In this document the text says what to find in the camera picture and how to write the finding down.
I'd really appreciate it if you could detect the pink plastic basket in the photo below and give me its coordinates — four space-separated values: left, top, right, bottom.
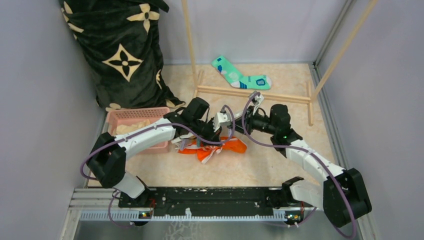
105 107 170 136

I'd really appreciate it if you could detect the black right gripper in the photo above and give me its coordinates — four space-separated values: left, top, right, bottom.
227 105 277 136

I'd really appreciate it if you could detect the green blue patterned sock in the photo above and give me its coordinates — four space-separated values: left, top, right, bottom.
211 55 272 90

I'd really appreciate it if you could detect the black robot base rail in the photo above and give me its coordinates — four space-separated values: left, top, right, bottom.
118 187 301 217

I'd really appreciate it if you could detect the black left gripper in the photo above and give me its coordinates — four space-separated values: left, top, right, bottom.
190 116 223 147

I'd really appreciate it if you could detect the beige cloth in basket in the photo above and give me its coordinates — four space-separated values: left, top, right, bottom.
113 119 151 136

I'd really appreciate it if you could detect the purple clothes peg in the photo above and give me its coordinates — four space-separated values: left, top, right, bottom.
179 139 187 151

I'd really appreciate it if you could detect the orange underwear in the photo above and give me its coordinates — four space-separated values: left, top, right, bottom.
177 136 248 164

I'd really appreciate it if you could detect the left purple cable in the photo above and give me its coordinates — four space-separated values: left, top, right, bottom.
79 104 237 229

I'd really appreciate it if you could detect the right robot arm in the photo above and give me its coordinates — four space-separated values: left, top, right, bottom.
235 104 373 228

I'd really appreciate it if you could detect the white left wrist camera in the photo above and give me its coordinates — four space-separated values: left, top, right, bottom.
212 112 232 132

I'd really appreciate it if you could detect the white multi-clip hanger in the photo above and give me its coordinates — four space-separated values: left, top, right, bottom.
170 123 239 150

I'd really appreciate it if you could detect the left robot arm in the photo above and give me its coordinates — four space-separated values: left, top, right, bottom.
84 97 228 207

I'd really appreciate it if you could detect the black floral blanket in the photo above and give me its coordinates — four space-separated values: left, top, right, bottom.
59 0 184 112

